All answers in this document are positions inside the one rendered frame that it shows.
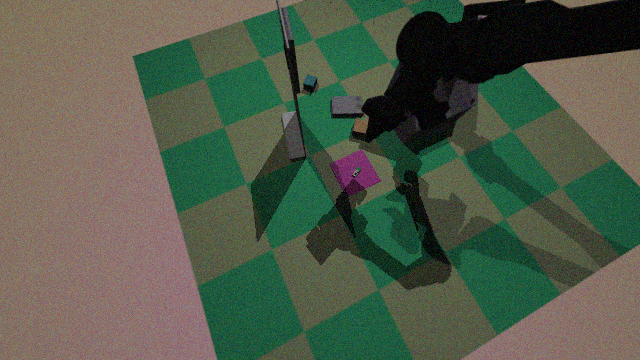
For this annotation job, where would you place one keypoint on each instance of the black panel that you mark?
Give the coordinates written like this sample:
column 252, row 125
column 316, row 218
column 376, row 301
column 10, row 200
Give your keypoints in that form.
column 291, row 120

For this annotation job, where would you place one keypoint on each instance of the magenta square zone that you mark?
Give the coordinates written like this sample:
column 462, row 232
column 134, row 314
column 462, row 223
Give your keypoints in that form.
column 345, row 167

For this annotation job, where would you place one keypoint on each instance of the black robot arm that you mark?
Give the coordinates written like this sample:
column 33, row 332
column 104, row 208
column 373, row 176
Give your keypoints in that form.
column 512, row 34

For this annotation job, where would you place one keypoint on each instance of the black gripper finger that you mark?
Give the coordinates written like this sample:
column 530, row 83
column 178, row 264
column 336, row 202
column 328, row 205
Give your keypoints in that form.
column 404, row 119
column 373, row 130

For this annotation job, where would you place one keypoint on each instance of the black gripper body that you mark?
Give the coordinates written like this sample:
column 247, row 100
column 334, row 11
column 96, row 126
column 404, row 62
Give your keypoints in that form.
column 388, row 113

